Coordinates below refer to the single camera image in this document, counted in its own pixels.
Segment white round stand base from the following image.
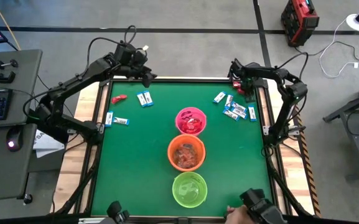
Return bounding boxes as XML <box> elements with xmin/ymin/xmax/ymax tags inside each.
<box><xmin>346</xmin><ymin>13</ymin><xmax>359</xmax><ymax>32</ymax></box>

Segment wooden table platform boards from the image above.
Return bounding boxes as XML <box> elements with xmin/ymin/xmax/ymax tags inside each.
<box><xmin>50</xmin><ymin>76</ymin><xmax>315</xmax><ymax>218</ymax></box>

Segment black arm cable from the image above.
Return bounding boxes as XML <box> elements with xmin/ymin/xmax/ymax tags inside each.
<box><xmin>85</xmin><ymin>25</ymin><xmax>136</xmax><ymax>72</ymax></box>
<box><xmin>275</xmin><ymin>51</ymin><xmax>309</xmax><ymax>82</ymax></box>

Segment red black tool box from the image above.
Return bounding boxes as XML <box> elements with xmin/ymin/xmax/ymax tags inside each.
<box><xmin>281</xmin><ymin>0</ymin><xmax>320</xmax><ymax>48</ymax></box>

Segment black diagonal frame strut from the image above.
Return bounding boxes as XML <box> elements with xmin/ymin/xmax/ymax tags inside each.
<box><xmin>266</xmin><ymin>149</ymin><xmax>314</xmax><ymax>217</ymax></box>
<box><xmin>51</xmin><ymin>155</ymin><xmax>101</xmax><ymax>215</ymax></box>

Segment orange plastic halloween bucket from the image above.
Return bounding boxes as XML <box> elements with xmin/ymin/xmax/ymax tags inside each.
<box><xmin>167</xmin><ymin>134</ymin><xmax>207</xmax><ymax>172</ymax></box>

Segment green plastic halloween bucket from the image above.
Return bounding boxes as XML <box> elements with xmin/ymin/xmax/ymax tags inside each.
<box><xmin>171</xmin><ymin>171</ymin><xmax>208</xmax><ymax>208</ymax></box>

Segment person's hand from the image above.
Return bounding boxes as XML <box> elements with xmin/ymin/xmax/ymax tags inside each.
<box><xmin>225</xmin><ymin>205</ymin><xmax>255</xmax><ymax>224</ymax></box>

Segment black floor cable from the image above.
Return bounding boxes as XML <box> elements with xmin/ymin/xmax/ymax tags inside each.
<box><xmin>294</xmin><ymin>40</ymin><xmax>359</xmax><ymax>65</ymax></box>

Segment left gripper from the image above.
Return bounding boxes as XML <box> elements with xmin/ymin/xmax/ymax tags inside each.
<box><xmin>113</xmin><ymin>43</ymin><xmax>157</xmax><ymax>89</ymax></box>

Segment clear red gummy candy bag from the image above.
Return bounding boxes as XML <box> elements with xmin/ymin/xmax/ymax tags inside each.
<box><xmin>184</xmin><ymin>143</ymin><xmax>198</xmax><ymax>167</ymax></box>
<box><xmin>172</xmin><ymin>144</ymin><xmax>188</xmax><ymax>169</ymax></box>

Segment white paper sheet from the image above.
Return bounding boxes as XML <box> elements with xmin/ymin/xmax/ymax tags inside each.
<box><xmin>32</xmin><ymin>129</ymin><xmax>67</xmax><ymax>159</ymax></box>

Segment silver metal bracket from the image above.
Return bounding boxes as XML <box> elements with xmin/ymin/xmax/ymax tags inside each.
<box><xmin>78</xmin><ymin>217</ymin><xmax>105</xmax><ymax>224</ymax></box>

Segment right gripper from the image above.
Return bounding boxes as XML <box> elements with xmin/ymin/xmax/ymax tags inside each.
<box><xmin>228</xmin><ymin>58</ymin><xmax>261</xmax><ymax>103</ymax></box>

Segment orange black hazard strip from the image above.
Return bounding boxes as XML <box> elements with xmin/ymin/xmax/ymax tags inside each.
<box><xmin>286</xmin><ymin>84</ymin><xmax>322</xmax><ymax>218</ymax></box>

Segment black computer mouse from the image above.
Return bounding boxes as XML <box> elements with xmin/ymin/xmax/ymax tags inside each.
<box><xmin>6</xmin><ymin>126</ymin><xmax>24</xmax><ymax>152</ymax></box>

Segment grey desk with keyboard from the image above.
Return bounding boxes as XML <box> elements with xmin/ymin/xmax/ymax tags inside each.
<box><xmin>0</xmin><ymin>49</ymin><xmax>43</xmax><ymax>130</ymax></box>

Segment yellow orange rope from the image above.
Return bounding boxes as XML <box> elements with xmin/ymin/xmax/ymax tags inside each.
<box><xmin>0</xmin><ymin>0</ymin><xmax>21</xmax><ymax>50</ymax></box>

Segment pink plastic halloween bucket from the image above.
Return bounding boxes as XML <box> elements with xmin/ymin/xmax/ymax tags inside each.
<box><xmin>175</xmin><ymin>106</ymin><xmax>207</xmax><ymax>137</ymax></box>

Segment white power cable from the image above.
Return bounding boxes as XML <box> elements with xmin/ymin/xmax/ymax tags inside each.
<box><xmin>318</xmin><ymin>17</ymin><xmax>359</xmax><ymax>78</ymax></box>

